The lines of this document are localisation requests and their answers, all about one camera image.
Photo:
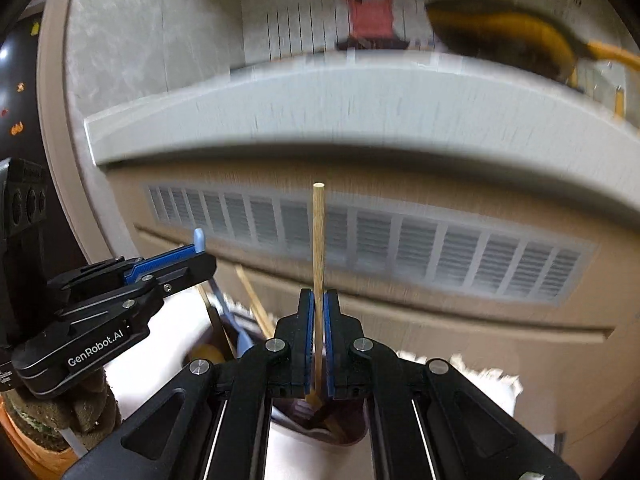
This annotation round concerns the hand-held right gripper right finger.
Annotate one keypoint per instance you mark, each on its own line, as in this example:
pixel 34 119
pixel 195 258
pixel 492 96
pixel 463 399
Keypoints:
pixel 329 340

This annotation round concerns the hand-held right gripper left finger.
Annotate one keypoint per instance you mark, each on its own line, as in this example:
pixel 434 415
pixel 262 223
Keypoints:
pixel 309 340

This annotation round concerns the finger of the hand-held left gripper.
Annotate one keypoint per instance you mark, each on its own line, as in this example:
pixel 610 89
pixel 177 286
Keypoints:
pixel 160 262
pixel 190 272

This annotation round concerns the blue spoon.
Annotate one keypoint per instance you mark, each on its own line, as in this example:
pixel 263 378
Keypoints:
pixel 199 240

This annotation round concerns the purple utensil holder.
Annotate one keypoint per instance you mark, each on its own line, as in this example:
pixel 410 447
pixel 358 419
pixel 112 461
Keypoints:
pixel 350 422

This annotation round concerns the wooden chopstick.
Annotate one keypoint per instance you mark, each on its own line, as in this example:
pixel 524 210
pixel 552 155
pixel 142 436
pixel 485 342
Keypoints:
pixel 335 430
pixel 318 240
pixel 255 305

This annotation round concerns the person's left hand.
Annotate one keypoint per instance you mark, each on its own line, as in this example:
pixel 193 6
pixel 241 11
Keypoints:
pixel 60 420

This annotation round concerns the white fringed cloth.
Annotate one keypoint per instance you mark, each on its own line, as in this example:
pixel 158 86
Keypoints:
pixel 165 325

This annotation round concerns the wooden spoon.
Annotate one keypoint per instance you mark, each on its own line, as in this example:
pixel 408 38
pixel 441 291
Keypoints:
pixel 207 355

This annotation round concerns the wooden cabinet panel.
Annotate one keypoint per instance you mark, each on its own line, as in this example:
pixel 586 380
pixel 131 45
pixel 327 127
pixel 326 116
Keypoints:
pixel 450 340

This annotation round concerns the grey vent grille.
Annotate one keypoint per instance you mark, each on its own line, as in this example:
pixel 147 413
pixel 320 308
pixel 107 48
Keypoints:
pixel 450 255

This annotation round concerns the orange magnet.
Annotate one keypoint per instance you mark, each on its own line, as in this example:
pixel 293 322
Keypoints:
pixel 17 129

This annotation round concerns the black refrigerator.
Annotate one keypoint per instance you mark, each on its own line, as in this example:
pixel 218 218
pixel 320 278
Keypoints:
pixel 17 60

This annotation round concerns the yellow magnet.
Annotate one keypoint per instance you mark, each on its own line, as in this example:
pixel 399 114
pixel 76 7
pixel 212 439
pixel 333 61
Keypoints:
pixel 35 27

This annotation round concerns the yellow and black tool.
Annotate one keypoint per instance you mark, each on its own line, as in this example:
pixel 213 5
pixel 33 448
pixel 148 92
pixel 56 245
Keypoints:
pixel 500 30

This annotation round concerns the child's wall drawing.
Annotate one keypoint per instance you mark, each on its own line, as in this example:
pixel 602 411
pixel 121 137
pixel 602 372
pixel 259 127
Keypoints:
pixel 370 5

